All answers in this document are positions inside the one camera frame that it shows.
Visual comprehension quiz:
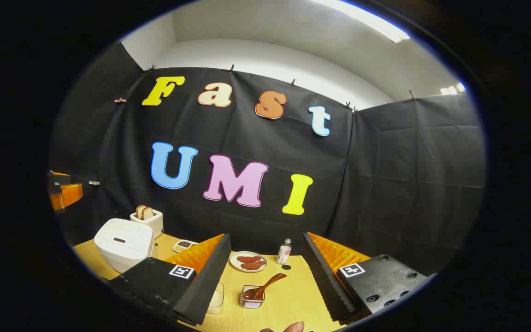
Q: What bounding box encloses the white round plate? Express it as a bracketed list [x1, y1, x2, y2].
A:
[229, 251, 268, 273]

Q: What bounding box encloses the white rice cooker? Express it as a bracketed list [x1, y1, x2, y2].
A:
[94, 218, 154, 273]

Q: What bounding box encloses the small clear bottle pink label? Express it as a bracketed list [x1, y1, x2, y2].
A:
[276, 238, 292, 265]

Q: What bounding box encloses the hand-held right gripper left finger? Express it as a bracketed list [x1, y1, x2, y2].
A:
[109, 233, 232, 326]

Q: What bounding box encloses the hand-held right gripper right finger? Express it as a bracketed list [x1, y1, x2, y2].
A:
[302, 232, 432, 323]

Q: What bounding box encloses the white toaster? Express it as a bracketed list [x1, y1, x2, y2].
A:
[130, 208, 164, 239]

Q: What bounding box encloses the clear container of rice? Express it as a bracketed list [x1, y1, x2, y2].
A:
[206, 281, 225, 315]

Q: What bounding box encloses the metal wire chopstick holder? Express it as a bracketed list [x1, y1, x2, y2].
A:
[239, 285, 266, 309]

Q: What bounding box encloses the brown wooden spoon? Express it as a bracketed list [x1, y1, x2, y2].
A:
[242, 273, 288, 300]

